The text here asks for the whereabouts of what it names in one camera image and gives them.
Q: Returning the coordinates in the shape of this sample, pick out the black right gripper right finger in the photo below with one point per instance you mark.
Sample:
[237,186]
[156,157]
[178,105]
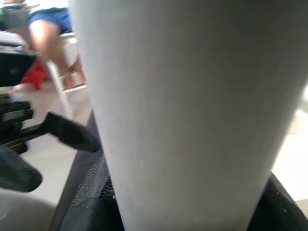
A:
[279,211]

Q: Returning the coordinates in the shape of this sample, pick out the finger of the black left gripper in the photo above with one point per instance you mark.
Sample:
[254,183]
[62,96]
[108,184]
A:
[72,134]
[19,173]

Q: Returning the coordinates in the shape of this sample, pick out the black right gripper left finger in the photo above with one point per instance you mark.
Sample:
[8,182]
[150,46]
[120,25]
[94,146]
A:
[96,204]

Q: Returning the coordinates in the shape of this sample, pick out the white plastic table leg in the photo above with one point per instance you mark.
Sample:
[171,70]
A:
[180,96]

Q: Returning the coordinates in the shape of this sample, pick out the black tablecloth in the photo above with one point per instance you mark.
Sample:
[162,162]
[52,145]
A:
[80,168]

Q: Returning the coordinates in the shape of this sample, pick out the red plastic stool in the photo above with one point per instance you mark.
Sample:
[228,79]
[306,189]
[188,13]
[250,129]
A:
[33,77]

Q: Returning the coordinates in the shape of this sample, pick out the person in blue shorts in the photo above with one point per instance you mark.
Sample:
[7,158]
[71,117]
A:
[48,36]

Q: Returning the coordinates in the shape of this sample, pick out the white plastic chair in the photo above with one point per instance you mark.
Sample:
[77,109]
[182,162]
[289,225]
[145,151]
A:
[71,48]

